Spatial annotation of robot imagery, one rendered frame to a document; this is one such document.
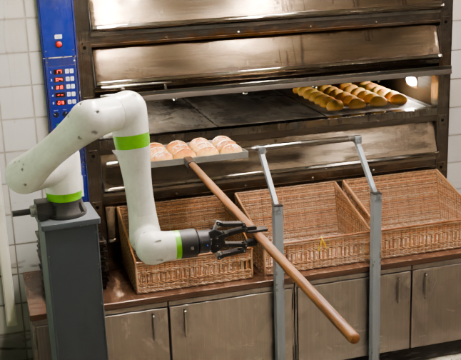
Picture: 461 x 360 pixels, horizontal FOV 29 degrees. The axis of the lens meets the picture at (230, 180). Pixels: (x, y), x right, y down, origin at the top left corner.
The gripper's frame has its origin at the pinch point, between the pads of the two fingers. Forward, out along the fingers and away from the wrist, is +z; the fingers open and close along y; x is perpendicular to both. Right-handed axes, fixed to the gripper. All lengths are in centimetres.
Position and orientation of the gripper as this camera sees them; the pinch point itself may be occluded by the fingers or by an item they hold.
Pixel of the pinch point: (256, 235)
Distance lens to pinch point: 293.9
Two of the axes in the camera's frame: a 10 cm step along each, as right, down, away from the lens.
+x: 2.8, 2.7, -9.2
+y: 0.2, 9.6, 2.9
